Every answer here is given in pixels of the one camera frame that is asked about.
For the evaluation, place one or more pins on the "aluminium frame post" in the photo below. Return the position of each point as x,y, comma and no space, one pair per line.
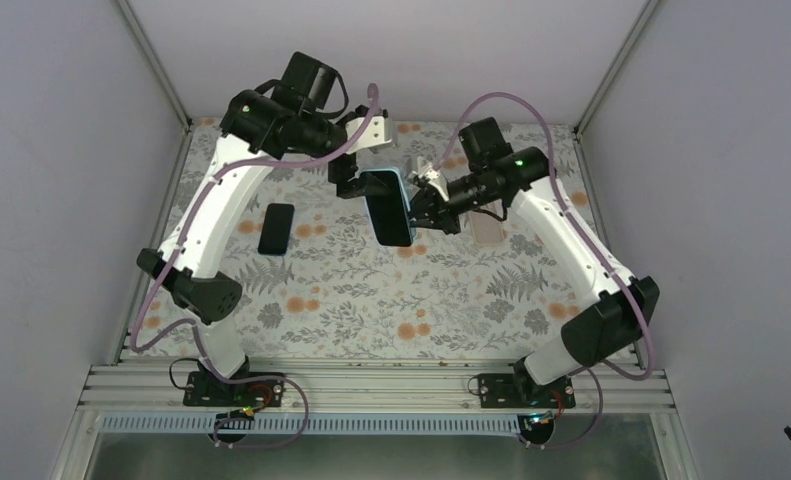
617,64
144,45

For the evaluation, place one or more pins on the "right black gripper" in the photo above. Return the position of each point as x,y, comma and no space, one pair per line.
428,204

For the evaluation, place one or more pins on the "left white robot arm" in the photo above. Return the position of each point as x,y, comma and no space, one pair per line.
280,124

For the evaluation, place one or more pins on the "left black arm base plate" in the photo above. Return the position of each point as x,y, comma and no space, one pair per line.
204,390

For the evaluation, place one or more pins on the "blue phone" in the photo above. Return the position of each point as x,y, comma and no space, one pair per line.
276,229

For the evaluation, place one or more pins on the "aluminium front rail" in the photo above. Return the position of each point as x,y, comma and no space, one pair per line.
376,387

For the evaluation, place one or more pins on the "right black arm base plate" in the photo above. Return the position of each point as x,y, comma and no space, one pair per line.
509,391

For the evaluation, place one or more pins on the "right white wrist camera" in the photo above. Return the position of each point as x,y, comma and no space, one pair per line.
423,174

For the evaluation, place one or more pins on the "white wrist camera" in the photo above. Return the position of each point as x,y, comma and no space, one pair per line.
423,174
381,132

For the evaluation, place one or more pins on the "beige phone case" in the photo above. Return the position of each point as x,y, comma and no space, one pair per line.
486,231

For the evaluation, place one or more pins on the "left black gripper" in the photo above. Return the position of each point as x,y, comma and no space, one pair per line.
338,174

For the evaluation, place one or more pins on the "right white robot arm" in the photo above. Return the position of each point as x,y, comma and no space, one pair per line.
617,305

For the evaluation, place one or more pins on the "black phone light-blue case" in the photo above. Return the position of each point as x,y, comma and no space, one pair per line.
388,207

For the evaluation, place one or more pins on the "floral patterned table mat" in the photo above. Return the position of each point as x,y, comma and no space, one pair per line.
337,293

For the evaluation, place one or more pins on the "left aluminium frame post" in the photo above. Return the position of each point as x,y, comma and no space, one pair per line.
144,45

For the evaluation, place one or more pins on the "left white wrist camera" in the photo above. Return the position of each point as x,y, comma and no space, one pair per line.
381,132

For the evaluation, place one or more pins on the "light-blue slotted cable duct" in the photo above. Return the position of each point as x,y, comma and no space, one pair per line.
317,424

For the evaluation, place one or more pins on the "right aluminium frame post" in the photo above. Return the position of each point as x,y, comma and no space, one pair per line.
617,64

